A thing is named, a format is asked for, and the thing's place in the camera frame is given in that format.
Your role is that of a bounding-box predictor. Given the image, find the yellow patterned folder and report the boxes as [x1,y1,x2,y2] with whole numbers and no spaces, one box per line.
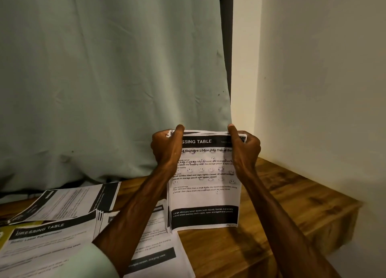
[0,221,43,248]

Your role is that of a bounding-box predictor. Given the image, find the person's left forearm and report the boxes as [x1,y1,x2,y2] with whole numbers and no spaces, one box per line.
[51,169,172,278]

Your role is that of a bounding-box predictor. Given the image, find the single sheet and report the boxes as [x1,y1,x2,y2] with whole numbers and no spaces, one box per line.
[7,181,121,225]

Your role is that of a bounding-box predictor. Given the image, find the pale green curtain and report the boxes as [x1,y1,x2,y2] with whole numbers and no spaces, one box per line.
[0,0,235,194]

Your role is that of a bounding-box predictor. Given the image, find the person's right hand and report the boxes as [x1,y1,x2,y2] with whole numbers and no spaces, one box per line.
[227,124,262,180]

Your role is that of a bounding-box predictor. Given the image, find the person's left hand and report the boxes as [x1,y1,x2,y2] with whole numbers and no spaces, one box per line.
[150,124,185,179]

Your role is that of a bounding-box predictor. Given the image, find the person's right forearm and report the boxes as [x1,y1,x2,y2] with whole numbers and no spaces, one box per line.
[241,172,341,278]

